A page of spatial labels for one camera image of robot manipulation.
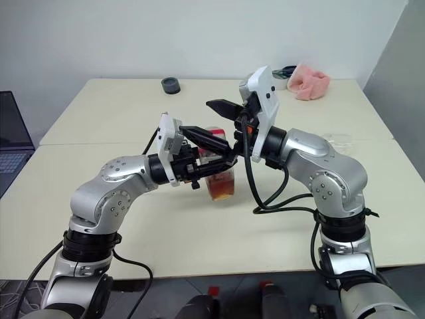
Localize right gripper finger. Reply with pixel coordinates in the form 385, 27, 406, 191
205, 98, 245, 121
180, 126, 237, 156

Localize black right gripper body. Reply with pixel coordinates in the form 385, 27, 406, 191
233, 92, 262, 160

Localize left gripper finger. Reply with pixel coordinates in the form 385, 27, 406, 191
195, 153, 238, 177

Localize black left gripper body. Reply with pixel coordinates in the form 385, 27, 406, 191
172, 141, 201, 191

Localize clear bottle with brown drink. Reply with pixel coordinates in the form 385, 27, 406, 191
198, 125, 237, 202

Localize clear wine glass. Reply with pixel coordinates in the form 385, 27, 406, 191
322, 132, 355, 154

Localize white round tub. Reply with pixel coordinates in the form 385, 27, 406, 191
272, 64, 294, 91

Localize dark grey round cap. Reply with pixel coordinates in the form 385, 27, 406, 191
161, 76, 181, 96

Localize pink cloth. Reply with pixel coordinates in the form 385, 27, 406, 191
286, 62, 332, 102

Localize dark rounded shape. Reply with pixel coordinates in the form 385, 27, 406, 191
183, 294, 220, 319

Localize dark laptop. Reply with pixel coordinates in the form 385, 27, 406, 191
0, 90, 36, 200

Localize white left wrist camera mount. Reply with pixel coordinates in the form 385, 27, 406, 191
157, 112, 183, 185

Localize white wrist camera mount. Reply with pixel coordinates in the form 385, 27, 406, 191
157, 112, 183, 185
238, 65, 282, 163

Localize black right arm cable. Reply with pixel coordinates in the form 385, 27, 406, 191
240, 112, 337, 290

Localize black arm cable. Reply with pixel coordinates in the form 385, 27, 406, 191
240, 112, 337, 290
13, 129, 161, 319

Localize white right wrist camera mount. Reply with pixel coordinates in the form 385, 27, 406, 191
238, 65, 282, 163

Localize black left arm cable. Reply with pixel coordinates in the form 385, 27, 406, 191
13, 129, 161, 319

